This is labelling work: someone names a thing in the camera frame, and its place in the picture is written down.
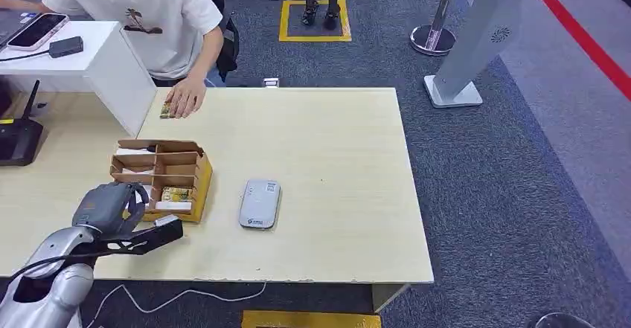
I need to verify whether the person's left hand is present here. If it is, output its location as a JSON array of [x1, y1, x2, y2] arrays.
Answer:
[[164, 75, 208, 120]]

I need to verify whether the robot's grey left hand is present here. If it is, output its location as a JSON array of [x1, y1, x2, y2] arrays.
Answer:
[[72, 181, 150, 240]]

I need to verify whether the black chair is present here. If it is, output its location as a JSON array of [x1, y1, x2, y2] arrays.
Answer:
[[194, 0, 241, 83]]

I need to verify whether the white desk riser shelf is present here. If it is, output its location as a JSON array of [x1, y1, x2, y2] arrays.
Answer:
[[0, 20, 158, 138]]

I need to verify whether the person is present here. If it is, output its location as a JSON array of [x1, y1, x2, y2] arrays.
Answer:
[[0, 0, 225, 120]]

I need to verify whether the wooden card box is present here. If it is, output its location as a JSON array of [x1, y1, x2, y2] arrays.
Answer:
[[109, 139, 214, 224]]

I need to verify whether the black router with antenna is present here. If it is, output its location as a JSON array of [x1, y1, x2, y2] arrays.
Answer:
[[0, 80, 45, 167]]

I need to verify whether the black power adapter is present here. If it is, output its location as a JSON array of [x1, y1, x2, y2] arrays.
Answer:
[[48, 36, 85, 60]]

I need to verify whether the grey card reader device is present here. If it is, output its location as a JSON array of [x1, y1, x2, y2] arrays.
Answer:
[[239, 179, 282, 231]]

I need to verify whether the pale wooden desk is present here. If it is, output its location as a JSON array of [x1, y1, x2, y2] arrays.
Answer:
[[0, 87, 435, 285]]

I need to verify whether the smartphone with pink case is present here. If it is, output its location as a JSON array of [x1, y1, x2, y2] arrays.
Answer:
[[6, 13, 70, 52]]

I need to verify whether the yellow floor tape square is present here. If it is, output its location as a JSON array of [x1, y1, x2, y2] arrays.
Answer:
[[278, 0, 353, 43], [241, 309, 383, 328]]

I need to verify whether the pale desk leg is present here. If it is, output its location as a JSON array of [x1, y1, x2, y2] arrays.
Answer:
[[372, 283, 410, 313]]

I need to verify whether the silver kiosk stand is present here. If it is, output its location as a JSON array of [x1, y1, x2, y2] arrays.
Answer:
[[423, 0, 529, 109]]

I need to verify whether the red floor tape line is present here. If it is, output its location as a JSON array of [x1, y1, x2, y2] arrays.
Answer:
[[525, 0, 631, 101]]

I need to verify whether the black round base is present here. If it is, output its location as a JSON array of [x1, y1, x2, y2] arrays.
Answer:
[[526, 312, 595, 328]]

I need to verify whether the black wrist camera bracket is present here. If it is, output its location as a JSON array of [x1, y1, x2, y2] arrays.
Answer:
[[68, 219, 185, 260]]

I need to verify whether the white floor cable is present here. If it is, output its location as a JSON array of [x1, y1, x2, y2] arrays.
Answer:
[[86, 281, 268, 328]]

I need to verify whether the black adapter cable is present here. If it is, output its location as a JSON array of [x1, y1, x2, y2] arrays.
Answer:
[[0, 49, 51, 64]]

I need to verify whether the chrome stanchion post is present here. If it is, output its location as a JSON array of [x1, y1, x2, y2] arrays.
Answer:
[[410, 0, 464, 57]]

